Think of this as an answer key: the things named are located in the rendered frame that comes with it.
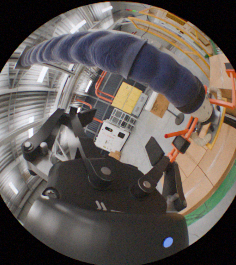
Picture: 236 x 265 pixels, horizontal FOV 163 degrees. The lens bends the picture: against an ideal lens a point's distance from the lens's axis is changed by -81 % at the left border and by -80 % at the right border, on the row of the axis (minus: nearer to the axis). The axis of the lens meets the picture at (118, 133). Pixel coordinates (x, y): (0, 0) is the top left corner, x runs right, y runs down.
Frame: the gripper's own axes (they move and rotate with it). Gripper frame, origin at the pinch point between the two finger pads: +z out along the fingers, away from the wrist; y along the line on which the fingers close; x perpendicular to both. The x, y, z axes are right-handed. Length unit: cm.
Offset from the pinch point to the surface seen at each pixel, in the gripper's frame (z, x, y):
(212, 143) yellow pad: 8.7, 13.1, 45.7
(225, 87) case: 17, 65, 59
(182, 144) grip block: 17.8, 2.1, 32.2
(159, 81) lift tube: 14.9, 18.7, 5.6
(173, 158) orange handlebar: 19.2, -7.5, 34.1
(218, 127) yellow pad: 9, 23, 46
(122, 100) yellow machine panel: 740, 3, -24
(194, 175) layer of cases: 33, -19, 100
